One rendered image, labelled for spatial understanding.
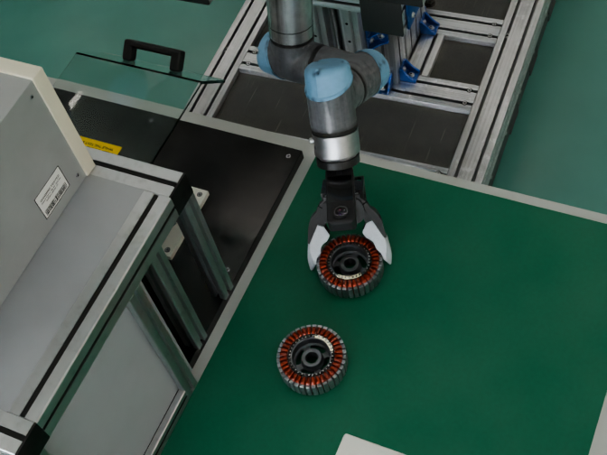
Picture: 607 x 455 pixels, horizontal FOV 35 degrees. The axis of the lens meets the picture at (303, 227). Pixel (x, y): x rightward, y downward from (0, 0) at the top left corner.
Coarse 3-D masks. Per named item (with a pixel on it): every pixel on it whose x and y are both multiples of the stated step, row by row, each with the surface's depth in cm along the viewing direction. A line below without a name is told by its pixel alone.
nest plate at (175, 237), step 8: (200, 192) 174; (208, 192) 174; (200, 200) 173; (176, 224) 170; (176, 232) 169; (168, 240) 169; (176, 240) 168; (168, 248) 168; (176, 248) 168; (168, 256) 167
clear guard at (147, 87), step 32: (96, 64) 156; (128, 64) 154; (64, 96) 153; (96, 96) 152; (128, 96) 151; (160, 96) 149; (192, 96) 148; (96, 128) 148; (128, 128) 147; (160, 128) 146
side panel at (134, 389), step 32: (128, 320) 132; (160, 320) 138; (128, 352) 134; (160, 352) 141; (96, 384) 128; (128, 384) 137; (160, 384) 146; (192, 384) 154; (64, 416) 123; (96, 416) 131; (128, 416) 139; (160, 416) 149; (64, 448) 125; (96, 448) 133; (128, 448) 142; (160, 448) 149
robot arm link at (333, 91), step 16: (320, 64) 149; (336, 64) 148; (304, 80) 150; (320, 80) 146; (336, 80) 146; (352, 80) 150; (320, 96) 148; (336, 96) 147; (352, 96) 150; (320, 112) 149; (336, 112) 148; (352, 112) 150; (320, 128) 150; (336, 128) 150; (352, 128) 151
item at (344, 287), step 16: (336, 240) 163; (352, 240) 162; (368, 240) 162; (320, 256) 162; (336, 256) 163; (352, 256) 161; (368, 256) 160; (320, 272) 160; (352, 272) 160; (368, 272) 158; (336, 288) 158; (352, 288) 158; (368, 288) 158
